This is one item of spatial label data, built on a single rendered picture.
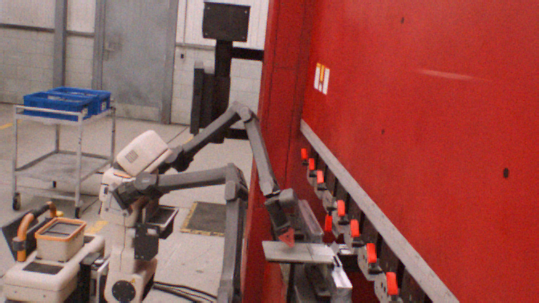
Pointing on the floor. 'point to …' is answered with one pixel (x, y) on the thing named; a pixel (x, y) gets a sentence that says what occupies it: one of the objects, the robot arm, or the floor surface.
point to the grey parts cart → (61, 157)
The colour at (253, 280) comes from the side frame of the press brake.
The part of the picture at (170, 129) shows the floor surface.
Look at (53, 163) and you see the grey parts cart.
